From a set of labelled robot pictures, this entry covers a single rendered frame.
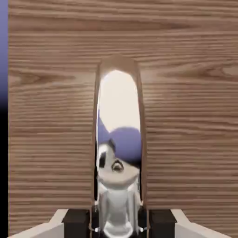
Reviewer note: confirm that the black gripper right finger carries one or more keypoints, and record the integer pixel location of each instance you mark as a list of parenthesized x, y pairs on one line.
[(163, 223)]

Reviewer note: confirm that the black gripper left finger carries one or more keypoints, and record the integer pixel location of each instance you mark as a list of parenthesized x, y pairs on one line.
[(74, 223)]

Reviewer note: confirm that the light wood cabinet door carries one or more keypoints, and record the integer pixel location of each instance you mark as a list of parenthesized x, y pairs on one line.
[(46, 111)]

